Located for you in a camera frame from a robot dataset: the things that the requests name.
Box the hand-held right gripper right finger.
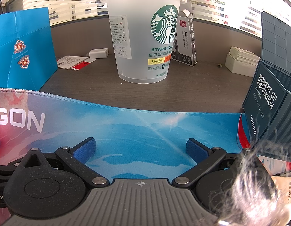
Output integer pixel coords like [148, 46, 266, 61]
[172, 138, 254, 189]

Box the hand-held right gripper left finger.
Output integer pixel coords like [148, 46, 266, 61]
[9, 137, 110, 190]

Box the blue container storage box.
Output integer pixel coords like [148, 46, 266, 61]
[242, 11, 291, 170]

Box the printed desk mat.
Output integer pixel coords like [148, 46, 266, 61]
[0, 88, 277, 226]

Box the white and red leaflet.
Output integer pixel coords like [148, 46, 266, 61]
[57, 55, 97, 71]

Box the blue paper bag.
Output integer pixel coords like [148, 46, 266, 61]
[0, 7, 58, 92]

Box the white note paper box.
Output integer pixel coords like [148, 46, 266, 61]
[225, 46, 261, 77]

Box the white charger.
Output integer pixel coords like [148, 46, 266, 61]
[88, 48, 109, 59]

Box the printed paper packet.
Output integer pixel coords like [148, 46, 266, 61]
[274, 175, 291, 217]

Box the grey pen box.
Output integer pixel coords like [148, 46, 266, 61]
[171, 0, 198, 67]

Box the translucent plastic cup green logo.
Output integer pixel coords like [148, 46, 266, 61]
[100, 0, 188, 84]

